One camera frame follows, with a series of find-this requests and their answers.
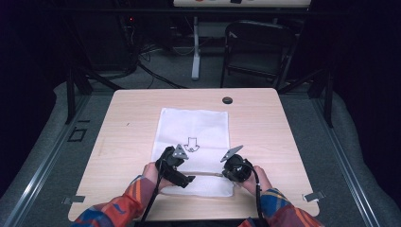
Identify aluminium floor rail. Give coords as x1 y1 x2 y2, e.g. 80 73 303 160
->
3 94 91 227
310 96 381 227

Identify white floor cables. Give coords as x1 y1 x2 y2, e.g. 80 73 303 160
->
171 37 216 57

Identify dark equipment rack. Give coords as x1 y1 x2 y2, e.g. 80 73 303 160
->
75 15 138 72

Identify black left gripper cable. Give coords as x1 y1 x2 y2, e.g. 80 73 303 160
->
138 159 166 227

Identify black metal frame stand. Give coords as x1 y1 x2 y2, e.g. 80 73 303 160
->
277 67 335 129
64 67 124 125

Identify grey tape piece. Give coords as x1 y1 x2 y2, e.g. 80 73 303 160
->
302 190 326 202
61 195 86 205

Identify person's left hand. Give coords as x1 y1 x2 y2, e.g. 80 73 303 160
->
142 162 173 192

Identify white cloth bag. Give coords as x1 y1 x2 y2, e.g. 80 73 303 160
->
150 107 235 199

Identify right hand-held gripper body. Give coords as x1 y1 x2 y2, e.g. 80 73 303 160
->
219 145 254 183

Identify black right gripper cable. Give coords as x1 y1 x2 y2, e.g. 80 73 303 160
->
242 160 266 221

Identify person's right hand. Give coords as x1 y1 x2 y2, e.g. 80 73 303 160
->
240 165 273 197

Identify white table leg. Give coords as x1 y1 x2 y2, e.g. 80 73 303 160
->
191 15 201 80

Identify black folding chair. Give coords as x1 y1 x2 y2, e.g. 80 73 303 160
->
219 20 299 91

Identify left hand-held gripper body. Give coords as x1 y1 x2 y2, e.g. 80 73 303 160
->
155 144 189 181

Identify black floor cable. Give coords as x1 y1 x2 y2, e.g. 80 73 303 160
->
136 61 190 90

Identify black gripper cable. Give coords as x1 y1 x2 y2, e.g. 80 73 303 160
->
242 160 266 221
138 159 166 227

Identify light background table top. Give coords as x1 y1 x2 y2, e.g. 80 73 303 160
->
173 0 312 9

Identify black horizontal frame bar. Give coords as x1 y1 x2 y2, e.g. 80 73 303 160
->
46 8 316 17

